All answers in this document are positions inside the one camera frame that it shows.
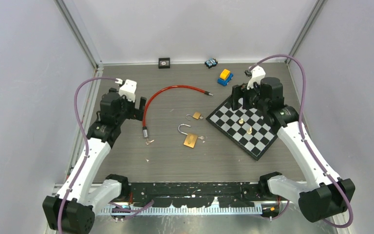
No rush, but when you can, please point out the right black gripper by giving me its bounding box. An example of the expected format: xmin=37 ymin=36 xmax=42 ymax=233
xmin=228 ymin=79 xmax=268 ymax=113

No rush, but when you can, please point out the red cable lock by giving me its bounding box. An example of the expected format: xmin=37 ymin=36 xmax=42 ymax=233
xmin=142 ymin=84 xmax=214 ymax=141

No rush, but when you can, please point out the small brass padlock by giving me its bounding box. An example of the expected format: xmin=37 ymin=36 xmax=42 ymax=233
xmin=186 ymin=112 xmax=202 ymax=121

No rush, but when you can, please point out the large brass padlock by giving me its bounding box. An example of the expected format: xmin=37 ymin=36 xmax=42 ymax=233
xmin=177 ymin=124 xmax=198 ymax=149

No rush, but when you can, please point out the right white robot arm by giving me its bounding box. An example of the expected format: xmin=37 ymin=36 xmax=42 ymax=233
xmin=230 ymin=77 xmax=355 ymax=228

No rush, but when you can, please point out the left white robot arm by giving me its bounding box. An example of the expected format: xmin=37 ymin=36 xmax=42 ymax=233
xmin=42 ymin=91 xmax=147 ymax=234

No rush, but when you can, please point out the yellow blue toy car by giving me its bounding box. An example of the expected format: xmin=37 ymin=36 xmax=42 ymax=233
xmin=217 ymin=69 xmax=234 ymax=86

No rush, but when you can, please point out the black white chessboard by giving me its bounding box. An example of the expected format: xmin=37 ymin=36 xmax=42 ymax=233
xmin=206 ymin=96 xmax=278 ymax=161

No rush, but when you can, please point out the small blue toy car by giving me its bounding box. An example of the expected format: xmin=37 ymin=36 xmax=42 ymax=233
xmin=204 ymin=58 xmax=218 ymax=69

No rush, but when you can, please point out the black square box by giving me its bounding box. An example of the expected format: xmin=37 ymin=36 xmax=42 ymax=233
xmin=158 ymin=58 xmax=170 ymax=69

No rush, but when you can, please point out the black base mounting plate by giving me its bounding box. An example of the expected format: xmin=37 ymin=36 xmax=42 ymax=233
xmin=99 ymin=181 xmax=291 ymax=209

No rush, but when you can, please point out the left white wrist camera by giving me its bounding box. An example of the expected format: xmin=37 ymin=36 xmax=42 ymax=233
xmin=118 ymin=79 xmax=137 ymax=102

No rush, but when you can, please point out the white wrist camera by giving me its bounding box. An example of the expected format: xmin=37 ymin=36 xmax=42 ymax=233
xmin=118 ymin=79 xmax=137 ymax=102
xmin=244 ymin=65 xmax=266 ymax=90

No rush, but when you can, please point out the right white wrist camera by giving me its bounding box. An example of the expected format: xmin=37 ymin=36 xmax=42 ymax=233
xmin=244 ymin=65 xmax=266 ymax=90

